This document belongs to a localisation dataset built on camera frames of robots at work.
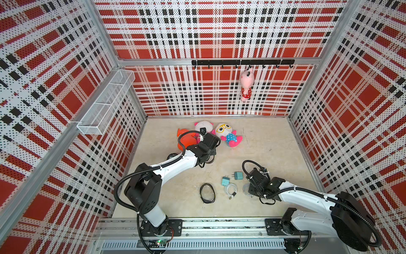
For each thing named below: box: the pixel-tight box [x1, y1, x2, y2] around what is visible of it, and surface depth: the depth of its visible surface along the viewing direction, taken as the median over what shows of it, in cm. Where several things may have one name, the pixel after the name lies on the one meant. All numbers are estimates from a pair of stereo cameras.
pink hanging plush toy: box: [239, 66, 255, 103], surface depth 94 cm
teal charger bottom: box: [221, 175, 230, 187], surface depth 89 cm
